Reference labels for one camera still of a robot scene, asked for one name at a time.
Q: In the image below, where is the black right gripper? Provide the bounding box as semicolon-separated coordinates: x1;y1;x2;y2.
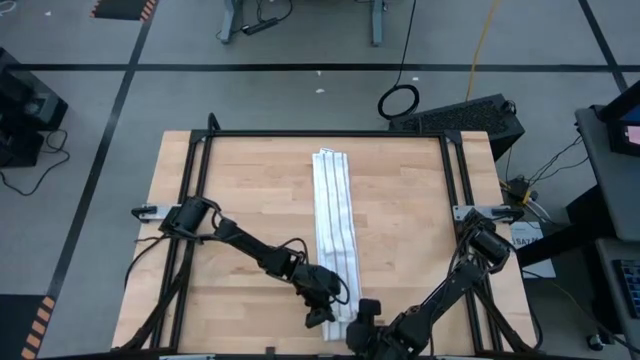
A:
345;298;419;360

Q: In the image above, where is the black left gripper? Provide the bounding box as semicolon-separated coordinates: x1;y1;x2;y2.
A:
292;263;346;330

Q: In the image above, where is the white towel with red stripes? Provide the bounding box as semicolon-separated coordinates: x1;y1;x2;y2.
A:
311;147;363;343

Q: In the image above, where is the white paper sheet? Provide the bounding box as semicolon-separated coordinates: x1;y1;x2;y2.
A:
508;221;557;280

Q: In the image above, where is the black box with yellow plug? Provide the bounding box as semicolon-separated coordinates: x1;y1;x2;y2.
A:
501;175;540;206

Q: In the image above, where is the black perforated computer tower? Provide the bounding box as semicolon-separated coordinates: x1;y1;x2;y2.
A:
388;93;526;162

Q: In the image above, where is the grey desk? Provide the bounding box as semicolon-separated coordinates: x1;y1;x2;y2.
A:
574;104;640;242
594;237;640;360

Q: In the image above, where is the black keyboard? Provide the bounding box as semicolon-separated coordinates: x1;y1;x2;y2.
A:
612;258;640;321

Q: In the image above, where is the black power strip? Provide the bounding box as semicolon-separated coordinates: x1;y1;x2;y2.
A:
241;17;280;37

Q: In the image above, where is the black mat orange-striped edge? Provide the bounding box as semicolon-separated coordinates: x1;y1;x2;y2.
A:
0;293;58;360
89;0;159;22

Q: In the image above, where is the black monitor with lit screen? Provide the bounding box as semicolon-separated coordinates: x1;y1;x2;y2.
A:
598;82;640;157

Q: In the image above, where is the black metal table frame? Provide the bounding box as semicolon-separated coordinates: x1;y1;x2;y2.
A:
117;112;544;354

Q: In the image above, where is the black hanging cable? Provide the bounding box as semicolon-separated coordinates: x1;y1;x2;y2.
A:
376;0;421;121

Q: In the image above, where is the yellow hanging cable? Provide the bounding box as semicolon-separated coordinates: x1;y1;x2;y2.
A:
464;0;501;101

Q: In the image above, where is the black floor cable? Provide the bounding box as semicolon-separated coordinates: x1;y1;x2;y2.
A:
0;128;71;197

